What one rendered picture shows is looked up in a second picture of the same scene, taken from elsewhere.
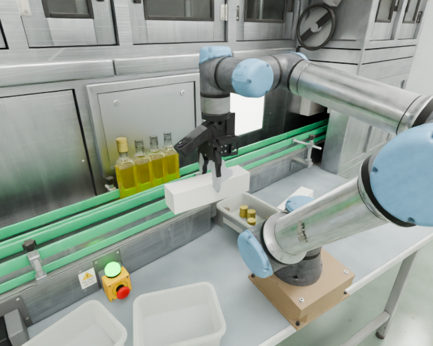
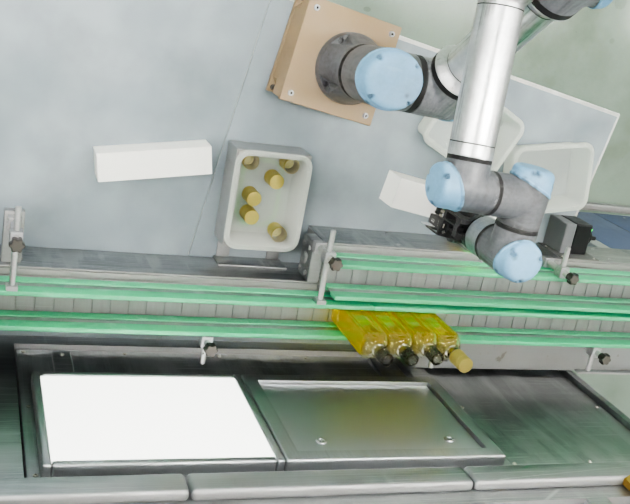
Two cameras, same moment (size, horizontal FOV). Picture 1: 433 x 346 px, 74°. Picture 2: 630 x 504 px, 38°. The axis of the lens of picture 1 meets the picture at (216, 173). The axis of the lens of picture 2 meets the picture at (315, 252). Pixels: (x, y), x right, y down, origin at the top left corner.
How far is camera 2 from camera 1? 1.83 m
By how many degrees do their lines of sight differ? 67
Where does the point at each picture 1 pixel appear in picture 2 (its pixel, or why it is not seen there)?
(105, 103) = (466, 440)
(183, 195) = not seen: hidden behind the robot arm
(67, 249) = not seen: hidden behind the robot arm
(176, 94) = (335, 441)
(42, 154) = (519, 421)
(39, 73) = (568, 470)
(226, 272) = (363, 145)
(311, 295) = (377, 28)
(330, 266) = (320, 28)
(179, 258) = (381, 212)
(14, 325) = (569, 233)
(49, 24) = not seen: outside the picture
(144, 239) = (435, 248)
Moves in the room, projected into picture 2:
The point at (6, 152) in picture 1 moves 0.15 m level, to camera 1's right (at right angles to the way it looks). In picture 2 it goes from (560, 426) to (528, 388)
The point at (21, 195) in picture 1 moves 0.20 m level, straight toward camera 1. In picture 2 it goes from (525, 394) to (549, 319)
